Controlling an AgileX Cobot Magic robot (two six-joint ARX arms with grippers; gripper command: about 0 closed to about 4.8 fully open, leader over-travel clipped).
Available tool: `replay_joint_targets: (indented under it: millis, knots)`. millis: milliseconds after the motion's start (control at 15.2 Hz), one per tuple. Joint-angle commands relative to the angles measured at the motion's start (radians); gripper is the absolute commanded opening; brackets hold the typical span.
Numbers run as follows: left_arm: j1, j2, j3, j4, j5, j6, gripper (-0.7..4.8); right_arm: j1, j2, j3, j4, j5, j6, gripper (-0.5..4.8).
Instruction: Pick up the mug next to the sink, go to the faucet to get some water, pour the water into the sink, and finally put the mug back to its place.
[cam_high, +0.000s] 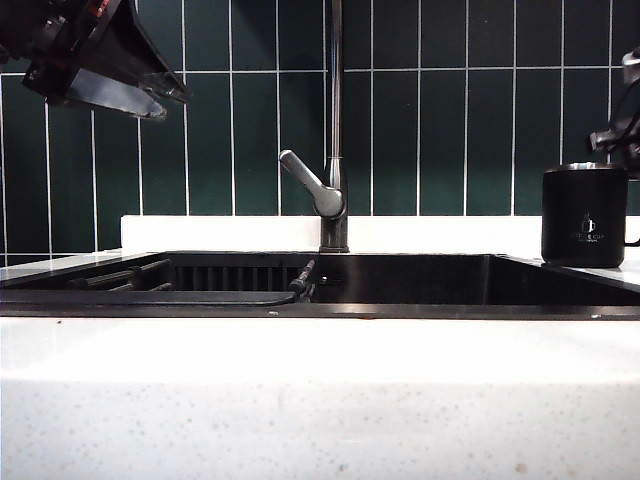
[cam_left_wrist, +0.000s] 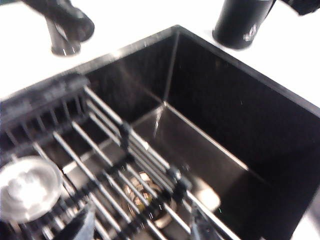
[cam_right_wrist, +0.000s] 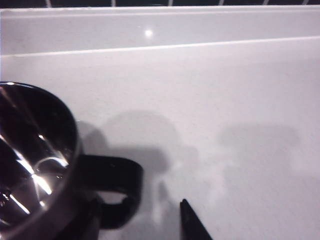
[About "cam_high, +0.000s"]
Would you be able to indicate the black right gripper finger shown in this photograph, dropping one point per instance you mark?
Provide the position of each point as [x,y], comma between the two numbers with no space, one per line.
[607,137]
[634,165]

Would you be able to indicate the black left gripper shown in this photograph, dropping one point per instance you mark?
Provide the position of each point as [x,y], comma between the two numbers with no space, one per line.
[55,40]

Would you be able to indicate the black steel-rimmed mug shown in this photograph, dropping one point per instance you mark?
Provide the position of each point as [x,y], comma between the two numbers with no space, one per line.
[580,215]

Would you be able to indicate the tall chrome faucet spout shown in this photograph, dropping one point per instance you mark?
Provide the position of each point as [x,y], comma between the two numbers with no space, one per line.
[336,75]

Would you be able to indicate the black sink drain basket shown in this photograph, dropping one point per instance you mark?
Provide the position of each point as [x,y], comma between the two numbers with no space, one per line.
[225,280]

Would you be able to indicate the black kitchen sink basin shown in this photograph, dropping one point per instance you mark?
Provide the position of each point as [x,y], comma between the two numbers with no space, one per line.
[425,280]

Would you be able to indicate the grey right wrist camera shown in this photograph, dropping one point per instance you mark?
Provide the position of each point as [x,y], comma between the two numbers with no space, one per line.
[632,57]

